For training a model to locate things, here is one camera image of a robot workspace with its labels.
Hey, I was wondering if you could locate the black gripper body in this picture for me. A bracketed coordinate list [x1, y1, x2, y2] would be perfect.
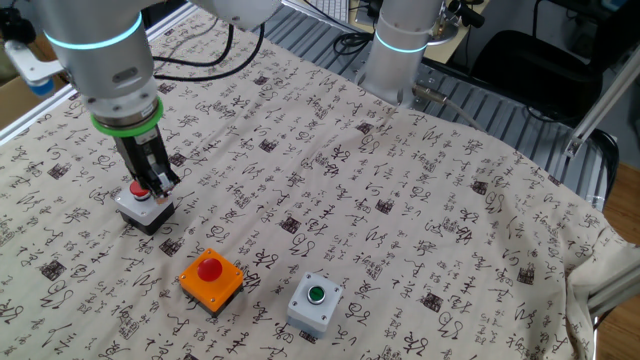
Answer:
[113, 130, 170, 182]

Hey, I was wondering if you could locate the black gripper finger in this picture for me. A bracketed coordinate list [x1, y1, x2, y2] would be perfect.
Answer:
[148, 161, 182, 201]
[133, 177, 159, 199]

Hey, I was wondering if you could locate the white black box red button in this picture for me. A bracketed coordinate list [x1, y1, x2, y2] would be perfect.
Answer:
[113, 180, 176, 236]

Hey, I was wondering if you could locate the orange box red mushroom button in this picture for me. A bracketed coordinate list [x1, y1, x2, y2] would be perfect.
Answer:
[178, 248, 245, 319]

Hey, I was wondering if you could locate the grey box green button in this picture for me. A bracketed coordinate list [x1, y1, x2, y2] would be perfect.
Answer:
[286, 272, 344, 340]

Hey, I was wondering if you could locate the white computer keyboard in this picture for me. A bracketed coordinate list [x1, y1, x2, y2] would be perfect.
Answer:
[294, 0, 351, 24]

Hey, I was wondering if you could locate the beige calligraphy print tablecloth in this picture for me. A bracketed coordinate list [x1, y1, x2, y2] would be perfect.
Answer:
[0, 9, 640, 360]

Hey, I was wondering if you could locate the black office chair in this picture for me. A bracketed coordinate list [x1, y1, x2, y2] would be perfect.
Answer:
[469, 29, 604, 126]

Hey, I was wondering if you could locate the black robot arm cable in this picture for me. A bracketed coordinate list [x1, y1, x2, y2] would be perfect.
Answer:
[151, 22, 266, 84]

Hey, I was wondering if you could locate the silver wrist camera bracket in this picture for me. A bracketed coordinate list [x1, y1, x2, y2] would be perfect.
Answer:
[0, 7, 66, 99]

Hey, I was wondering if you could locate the black coiled cable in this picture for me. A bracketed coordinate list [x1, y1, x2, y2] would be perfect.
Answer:
[332, 29, 374, 59]

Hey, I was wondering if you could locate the grey cable with metal plug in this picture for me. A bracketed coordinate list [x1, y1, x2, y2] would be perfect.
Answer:
[412, 83, 489, 134]

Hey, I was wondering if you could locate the black cylinder handle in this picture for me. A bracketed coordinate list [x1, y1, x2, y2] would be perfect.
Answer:
[447, 0, 486, 29]

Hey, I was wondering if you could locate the aluminium frame post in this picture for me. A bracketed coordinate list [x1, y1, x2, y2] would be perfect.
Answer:
[587, 264, 640, 321]
[564, 47, 640, 159]

